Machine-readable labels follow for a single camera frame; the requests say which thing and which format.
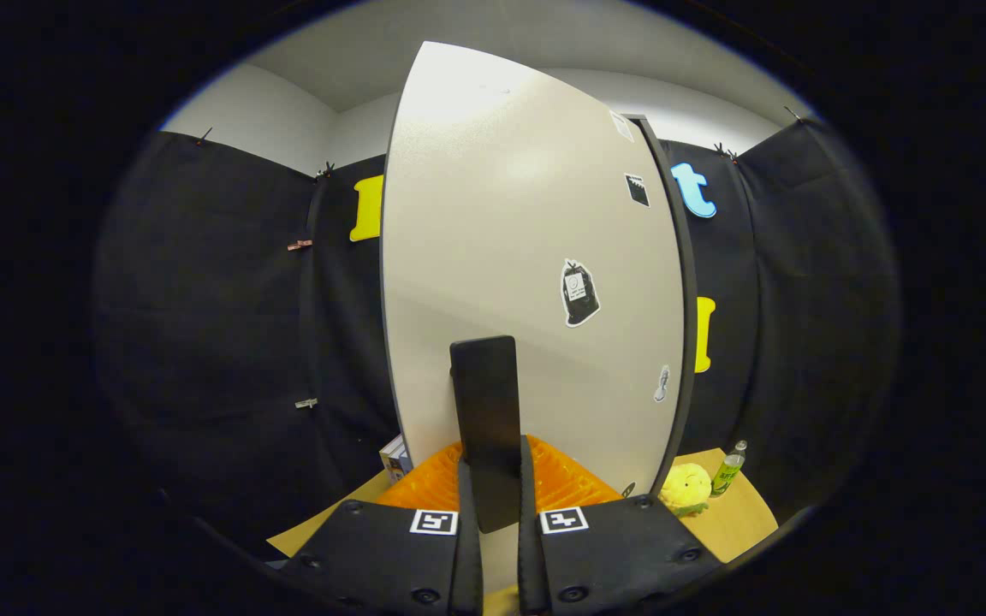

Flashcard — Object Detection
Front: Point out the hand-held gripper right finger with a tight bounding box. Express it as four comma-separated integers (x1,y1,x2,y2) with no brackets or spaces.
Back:
517,435,723,616

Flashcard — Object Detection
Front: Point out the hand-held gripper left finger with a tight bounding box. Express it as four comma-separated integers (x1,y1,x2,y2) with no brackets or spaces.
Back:
275,436,485,616

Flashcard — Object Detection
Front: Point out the black door handle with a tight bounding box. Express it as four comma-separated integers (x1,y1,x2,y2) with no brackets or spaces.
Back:
448,335,523,535

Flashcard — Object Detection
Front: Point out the grey shoe cabinet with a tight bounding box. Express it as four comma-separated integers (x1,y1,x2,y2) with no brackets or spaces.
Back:
626,114,699,497

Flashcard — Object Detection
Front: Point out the beige shoe cabinet door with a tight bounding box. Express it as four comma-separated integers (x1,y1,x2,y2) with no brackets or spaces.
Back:
380,40,687,591

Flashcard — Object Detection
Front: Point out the yellow plush toy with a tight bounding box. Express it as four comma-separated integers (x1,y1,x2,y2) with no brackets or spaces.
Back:
659,463,713,518

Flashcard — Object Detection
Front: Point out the green bottle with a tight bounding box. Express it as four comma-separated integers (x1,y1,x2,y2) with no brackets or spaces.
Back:
710,440,749,498

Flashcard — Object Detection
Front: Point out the black backdrop cloth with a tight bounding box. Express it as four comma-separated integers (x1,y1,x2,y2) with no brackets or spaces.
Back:
92,115,900,557

